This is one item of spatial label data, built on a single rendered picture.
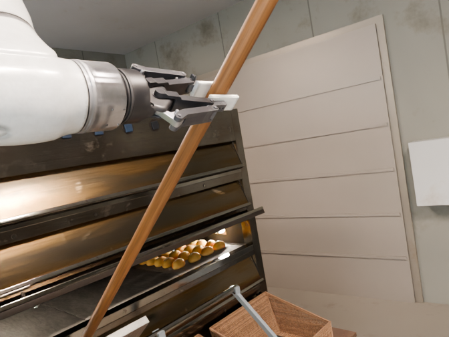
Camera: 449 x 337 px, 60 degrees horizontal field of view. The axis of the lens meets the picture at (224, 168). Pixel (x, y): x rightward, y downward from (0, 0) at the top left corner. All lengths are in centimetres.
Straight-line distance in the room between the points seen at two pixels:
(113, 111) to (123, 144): 152
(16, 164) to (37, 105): 135
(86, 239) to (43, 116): 149
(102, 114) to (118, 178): 150
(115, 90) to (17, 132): 12
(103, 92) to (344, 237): 414
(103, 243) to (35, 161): 48
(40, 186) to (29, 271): 35
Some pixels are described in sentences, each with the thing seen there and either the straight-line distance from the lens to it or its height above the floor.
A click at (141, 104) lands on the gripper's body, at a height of 194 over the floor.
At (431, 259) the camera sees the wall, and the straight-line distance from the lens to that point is 437.
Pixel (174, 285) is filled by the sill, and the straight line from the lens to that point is 222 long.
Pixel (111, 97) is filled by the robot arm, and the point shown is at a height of 195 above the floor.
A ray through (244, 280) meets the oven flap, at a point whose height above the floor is 99.
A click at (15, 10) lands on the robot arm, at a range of 54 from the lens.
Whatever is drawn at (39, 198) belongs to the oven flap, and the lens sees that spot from 180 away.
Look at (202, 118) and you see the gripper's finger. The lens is 60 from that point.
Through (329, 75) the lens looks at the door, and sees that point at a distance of 433.
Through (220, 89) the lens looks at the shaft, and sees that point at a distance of 66.
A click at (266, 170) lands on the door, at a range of 475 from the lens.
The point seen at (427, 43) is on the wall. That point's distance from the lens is 414.
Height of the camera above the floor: 187
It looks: 3 degrees down
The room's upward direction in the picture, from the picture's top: 10 degrees counter-clockwise
